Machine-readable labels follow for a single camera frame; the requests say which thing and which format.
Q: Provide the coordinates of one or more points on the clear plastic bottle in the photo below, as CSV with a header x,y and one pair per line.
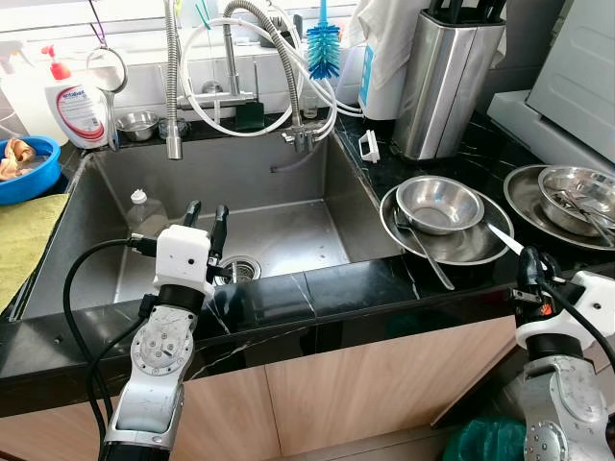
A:
x,y
144,213

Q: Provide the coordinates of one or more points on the round steel plate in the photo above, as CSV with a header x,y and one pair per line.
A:
x,y
524,202
461,252

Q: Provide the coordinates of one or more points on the flexible metal spray faucet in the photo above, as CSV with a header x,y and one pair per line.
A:
x,y
173,96

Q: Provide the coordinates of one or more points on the steel spoon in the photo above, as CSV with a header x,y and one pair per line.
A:
x,y
504,238

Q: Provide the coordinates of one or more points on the steel fork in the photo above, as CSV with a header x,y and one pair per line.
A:
x,y
428,259

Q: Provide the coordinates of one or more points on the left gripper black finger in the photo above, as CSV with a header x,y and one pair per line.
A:
x,y
219,230
192,216

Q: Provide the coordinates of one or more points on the dark green scouring sponge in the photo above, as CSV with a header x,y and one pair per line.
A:
x,y
250,117

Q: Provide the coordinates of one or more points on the grey countertop appliance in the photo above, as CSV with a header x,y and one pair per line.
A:
x,y
577,77

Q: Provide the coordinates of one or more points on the white bottle blue label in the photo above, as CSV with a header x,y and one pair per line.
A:
x,y
367,86

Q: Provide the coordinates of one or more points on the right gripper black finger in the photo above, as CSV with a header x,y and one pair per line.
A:
x,y
549,269
528,269

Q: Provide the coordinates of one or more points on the blue bottle brush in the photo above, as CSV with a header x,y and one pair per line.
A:
x,y
324,53

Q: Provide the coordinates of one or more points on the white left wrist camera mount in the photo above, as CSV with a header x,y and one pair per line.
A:
x,y
181,254

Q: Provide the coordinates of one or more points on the steel tap with flexible spout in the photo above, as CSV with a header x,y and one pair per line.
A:
x,y
291,86

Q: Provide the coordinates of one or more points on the white towel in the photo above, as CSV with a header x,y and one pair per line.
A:
x,y
394,48

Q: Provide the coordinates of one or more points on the bin with green bag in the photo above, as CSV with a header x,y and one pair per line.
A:
x,y
480,444

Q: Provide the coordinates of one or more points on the white soap bottle red pump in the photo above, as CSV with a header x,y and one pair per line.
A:
x,y
77,110

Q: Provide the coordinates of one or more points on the green plastic hook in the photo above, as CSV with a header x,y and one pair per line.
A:
x,y
204,12

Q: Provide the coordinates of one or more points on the small metal strainer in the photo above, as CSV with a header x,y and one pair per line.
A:
x,y
106,69

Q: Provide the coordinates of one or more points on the blue plastic bowl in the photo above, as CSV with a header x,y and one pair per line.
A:
x,y
34,187

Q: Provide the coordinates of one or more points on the purple plastic hook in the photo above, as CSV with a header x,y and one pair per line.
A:
x,y
97,29

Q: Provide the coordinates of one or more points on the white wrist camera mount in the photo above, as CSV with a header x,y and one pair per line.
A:
x,y
181,254
591,298

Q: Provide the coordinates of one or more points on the stainless steel knife block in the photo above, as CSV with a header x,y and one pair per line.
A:
x,y
442,86

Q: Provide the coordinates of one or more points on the yellow cloth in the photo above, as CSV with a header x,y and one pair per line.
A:
x,y
24,250

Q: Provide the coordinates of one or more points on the wooden sink cabinet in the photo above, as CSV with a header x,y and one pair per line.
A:
x,y
336,394

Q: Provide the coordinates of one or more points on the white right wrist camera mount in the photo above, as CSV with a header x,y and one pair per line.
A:
x,y
591,298

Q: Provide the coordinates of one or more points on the white spray bottle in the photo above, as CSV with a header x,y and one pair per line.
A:
x,y
19,96

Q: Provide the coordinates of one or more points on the small steel bowl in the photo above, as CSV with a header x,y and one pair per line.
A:
x,y
137,125

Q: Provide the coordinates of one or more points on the stainless steel sink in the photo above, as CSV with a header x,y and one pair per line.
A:
x,y
288,182

